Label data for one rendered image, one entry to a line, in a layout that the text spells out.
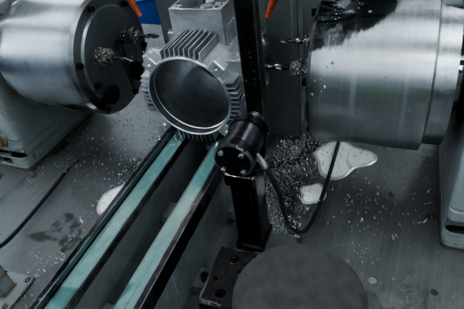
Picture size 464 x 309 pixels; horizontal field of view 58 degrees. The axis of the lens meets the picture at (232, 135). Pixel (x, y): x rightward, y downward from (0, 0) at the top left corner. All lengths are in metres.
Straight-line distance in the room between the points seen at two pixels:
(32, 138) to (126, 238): 0.46
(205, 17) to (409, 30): 0.33
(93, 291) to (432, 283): 0.50
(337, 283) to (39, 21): 0.77
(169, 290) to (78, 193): 0.40
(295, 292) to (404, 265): 0.55
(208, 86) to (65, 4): 0.31
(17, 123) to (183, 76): 0.39
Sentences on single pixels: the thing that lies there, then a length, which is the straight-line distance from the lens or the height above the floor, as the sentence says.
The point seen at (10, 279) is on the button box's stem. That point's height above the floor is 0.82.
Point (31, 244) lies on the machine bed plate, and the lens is 0.90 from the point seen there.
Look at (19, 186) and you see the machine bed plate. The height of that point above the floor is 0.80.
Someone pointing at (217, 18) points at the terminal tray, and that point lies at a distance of 0.73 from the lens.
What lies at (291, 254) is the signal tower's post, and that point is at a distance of 0.21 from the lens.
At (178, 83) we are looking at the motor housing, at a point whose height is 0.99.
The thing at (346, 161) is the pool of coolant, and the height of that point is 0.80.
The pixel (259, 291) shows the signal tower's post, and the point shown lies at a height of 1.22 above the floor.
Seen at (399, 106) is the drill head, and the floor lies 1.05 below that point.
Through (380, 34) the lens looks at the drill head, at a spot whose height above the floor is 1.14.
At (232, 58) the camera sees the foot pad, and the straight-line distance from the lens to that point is 0.71.
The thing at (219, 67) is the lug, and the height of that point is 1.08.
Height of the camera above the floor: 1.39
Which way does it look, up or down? 36 degrees down
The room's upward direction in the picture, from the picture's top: 9 degrees counter-clockwise
